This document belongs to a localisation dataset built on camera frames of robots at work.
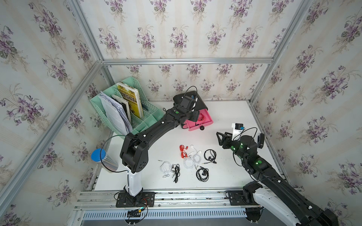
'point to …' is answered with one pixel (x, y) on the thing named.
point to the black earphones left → (177, 173)
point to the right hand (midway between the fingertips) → (222, 133)
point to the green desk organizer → (152, 113)
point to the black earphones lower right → (202, 174)
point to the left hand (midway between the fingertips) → (196, 113)
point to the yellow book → (132, 95)
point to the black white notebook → (125, 106)
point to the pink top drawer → (191, 125)
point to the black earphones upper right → (210, 158)
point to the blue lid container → (110, 163)
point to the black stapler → (260, 141)
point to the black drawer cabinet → (199, 104)
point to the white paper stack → (115, 113)
